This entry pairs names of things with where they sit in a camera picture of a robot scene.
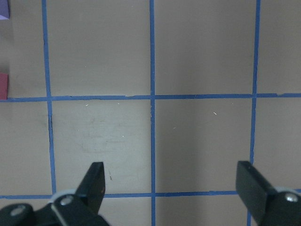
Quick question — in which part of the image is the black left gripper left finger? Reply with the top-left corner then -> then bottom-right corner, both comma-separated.
51,162 -> 108,226

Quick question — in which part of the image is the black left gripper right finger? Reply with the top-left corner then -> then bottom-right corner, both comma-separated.
236,161 -> 301,226

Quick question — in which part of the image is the red foam block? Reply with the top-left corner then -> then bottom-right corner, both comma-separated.
0,73 -> 8,100

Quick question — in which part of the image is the purple foam block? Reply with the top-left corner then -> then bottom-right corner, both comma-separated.
0,0 -> 9,20

